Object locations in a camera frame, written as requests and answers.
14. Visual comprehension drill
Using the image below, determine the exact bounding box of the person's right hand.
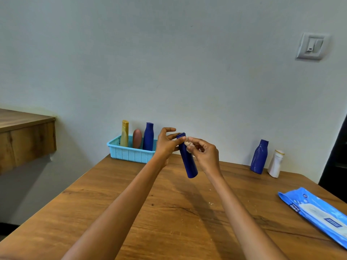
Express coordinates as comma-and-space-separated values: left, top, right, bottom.
186, 136, 223, 178

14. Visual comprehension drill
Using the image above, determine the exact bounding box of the person's left hand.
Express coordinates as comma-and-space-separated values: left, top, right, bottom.
152, 127, 187, 167

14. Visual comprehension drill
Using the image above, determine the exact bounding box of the slim dark blue bottle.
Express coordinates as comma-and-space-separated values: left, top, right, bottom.
176, 132, 198, 179
143, 122, 154, 151

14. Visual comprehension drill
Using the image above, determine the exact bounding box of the pink bottle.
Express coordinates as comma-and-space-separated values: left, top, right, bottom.
132, 129, 142, 149

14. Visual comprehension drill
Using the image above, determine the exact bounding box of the light blue plastic basket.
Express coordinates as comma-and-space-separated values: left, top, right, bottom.
106, 135, 158, 164

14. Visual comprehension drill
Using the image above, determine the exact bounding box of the wide dark blue bottle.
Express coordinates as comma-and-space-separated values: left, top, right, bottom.
250, 139, 269, 175

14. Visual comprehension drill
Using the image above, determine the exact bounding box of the blue wet wipes pack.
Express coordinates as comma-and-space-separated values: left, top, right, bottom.
278, 187, 347, 250

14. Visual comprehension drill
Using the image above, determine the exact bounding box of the person's right forearm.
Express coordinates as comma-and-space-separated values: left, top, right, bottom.
209, 172, 289, 260

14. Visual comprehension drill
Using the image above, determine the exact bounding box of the person's left forearm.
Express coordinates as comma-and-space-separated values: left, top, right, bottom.
61, 157, 166, 260

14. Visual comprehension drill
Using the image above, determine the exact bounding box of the wooden table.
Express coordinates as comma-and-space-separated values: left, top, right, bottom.
0, 154, 347, 260

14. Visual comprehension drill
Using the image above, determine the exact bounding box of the black door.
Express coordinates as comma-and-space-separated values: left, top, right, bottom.
318, 113, 347, 203

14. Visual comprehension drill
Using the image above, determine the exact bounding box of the wooden side desk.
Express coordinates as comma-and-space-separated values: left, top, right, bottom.
0, 108, 57, 176

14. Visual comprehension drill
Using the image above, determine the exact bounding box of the grey wall light switch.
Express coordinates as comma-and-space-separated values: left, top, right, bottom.
296, 32, 330, 61

